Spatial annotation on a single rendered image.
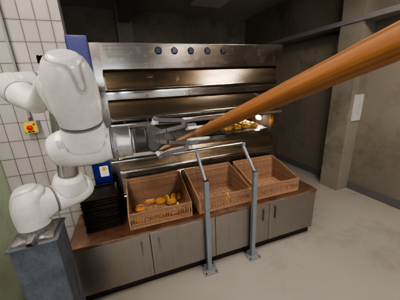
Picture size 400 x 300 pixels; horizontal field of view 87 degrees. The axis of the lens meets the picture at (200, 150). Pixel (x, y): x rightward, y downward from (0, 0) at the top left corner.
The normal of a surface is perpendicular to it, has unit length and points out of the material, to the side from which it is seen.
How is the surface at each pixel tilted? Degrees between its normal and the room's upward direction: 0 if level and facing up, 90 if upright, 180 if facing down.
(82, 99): 104
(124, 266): 90
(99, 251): 90
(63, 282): 90
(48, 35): 90
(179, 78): 70
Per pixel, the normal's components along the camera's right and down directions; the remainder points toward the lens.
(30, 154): 0.33, 0.26
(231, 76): 0.29, -0.07
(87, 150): 0.38, 0.50
